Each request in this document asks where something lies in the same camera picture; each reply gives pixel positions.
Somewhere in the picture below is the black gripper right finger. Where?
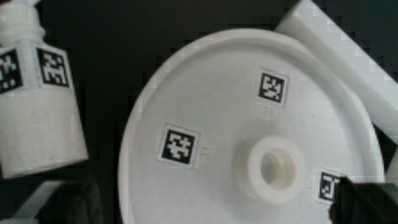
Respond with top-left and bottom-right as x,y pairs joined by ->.
328,177 -> 398,224

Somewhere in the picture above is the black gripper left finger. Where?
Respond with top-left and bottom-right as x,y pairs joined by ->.
10,178 -> 104,224

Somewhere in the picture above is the white cylindrical table leg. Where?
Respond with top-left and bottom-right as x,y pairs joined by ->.
0,0 -> 88,179

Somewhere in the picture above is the white round table top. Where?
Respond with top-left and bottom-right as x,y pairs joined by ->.
118,29 -> 383,224

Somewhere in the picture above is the white front fence bar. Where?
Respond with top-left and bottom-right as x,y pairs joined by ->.
275,0 -> 398,144

